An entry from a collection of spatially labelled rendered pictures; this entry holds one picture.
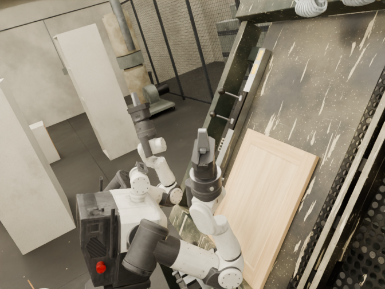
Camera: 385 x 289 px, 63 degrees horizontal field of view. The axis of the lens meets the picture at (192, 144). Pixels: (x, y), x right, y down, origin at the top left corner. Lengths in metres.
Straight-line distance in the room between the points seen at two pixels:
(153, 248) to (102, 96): 4.28
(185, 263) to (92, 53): 4.34
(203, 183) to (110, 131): 4.47
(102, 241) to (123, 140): 4.27
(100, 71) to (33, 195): 2.21
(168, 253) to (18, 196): 2.92
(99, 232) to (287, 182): 0.70
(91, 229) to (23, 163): 2.61
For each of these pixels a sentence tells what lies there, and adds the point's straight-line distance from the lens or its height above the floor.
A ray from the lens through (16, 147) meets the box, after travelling 3.61.
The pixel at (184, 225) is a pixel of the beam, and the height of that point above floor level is 0.87.
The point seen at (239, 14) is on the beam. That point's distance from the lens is 1.82.
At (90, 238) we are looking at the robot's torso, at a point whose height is 1.34.
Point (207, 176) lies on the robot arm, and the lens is 0.81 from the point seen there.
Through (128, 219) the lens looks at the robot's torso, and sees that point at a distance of 1.08.
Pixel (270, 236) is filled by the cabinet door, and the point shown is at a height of 1.06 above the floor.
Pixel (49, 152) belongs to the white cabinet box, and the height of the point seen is 0.21.
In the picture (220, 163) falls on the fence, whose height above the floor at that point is 1.18.
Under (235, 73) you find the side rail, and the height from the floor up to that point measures 1.52.
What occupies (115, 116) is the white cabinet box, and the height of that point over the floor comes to 0.65.
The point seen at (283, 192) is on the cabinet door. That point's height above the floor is 1.19.
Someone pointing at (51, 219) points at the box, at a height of 0.23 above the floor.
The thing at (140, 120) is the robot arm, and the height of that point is 1.53.
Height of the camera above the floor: 1.92
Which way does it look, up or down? 23 degrees down
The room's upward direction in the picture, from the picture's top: 17 degrees counter-clockwise
